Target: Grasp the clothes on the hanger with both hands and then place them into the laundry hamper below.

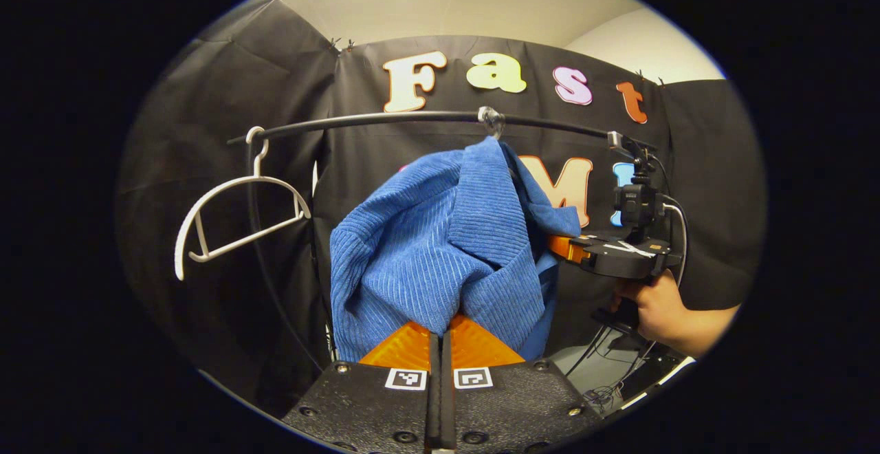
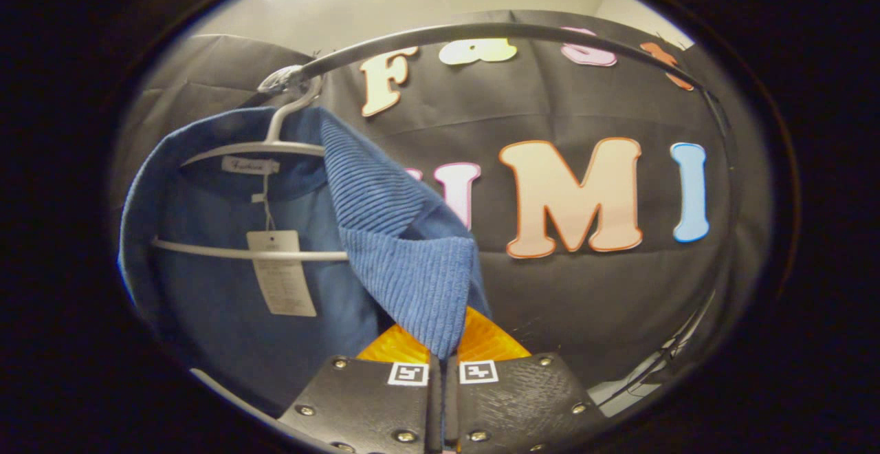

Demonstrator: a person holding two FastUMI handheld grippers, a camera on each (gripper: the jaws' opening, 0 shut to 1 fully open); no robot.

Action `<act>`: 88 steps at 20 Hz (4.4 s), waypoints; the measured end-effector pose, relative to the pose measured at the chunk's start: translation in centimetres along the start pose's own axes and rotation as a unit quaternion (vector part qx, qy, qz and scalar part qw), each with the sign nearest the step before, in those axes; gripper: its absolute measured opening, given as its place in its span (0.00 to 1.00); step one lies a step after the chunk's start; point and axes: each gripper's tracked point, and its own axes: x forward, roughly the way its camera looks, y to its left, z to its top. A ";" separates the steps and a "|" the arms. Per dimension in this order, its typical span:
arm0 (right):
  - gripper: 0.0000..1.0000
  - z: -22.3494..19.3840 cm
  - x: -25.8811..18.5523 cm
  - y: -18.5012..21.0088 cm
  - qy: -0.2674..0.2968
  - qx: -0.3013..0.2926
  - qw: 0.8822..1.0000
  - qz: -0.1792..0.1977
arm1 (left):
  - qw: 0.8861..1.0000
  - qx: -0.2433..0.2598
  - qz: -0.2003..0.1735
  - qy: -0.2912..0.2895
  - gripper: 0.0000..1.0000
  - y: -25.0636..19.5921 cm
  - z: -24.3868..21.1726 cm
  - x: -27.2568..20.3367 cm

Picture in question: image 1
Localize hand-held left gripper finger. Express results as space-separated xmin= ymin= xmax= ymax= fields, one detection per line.
xmin=283 ymin=321 xmax=442 ymax=454
xmin=441 ymin=313 xmax=604 ymax=454

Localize blue corduroy shirt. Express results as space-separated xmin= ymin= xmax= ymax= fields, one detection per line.
xmin=330 ymin=136 xmax=584 ymax=364

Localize black clothes rack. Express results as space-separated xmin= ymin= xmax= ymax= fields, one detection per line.
xmin=227 ymin=110 xmax=661 ymax=372

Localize white plastic hanger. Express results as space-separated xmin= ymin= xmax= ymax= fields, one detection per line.
xmin=174 ymin=126 xmax=312 ymax=281

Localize black backdrop cloth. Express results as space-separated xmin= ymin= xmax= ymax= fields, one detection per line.
xmin=115 ymin=0 xmax=767 ymax=417

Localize white camera cable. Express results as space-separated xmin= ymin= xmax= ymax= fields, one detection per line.
xmin=660 ymin=195 xmax=690 ymax=286

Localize black floor cables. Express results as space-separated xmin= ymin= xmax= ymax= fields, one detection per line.
xmin=567 ymin=327 xmax=661 ymax=407

